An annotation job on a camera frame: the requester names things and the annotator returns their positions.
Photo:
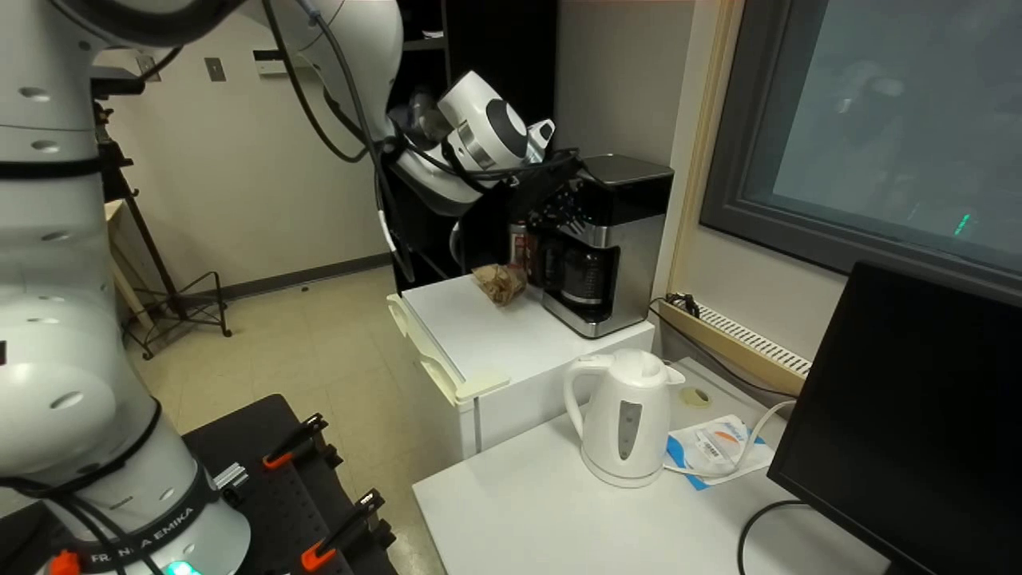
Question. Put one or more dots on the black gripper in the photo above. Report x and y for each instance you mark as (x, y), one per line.
(544, 182)

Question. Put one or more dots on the black silver coffee maker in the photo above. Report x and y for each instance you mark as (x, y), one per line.
(600, 251)

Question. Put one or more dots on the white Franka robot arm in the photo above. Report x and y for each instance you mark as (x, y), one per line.
(65, 322)

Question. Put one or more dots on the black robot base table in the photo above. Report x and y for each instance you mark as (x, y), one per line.
(256, 501)

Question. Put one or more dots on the white mini fridge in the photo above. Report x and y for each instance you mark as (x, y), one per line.
(511, 339)

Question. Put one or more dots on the white electric kettle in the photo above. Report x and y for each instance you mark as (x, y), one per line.
(623, 420)

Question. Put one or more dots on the blue white paper packet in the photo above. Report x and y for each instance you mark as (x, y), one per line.
(721, 450)

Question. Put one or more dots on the grey framed window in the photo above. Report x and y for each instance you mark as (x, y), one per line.
(881, 115)

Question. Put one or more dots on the black clamp with orange tip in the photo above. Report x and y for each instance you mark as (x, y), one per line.
(342, 532)
(291, 441)

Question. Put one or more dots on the black tripod stand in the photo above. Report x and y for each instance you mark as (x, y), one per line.
(161, 265)

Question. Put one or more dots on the black computer monitor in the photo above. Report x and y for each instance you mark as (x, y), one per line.
(916, 425)

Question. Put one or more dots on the grey wall light switch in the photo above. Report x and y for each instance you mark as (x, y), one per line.
(214, 68)

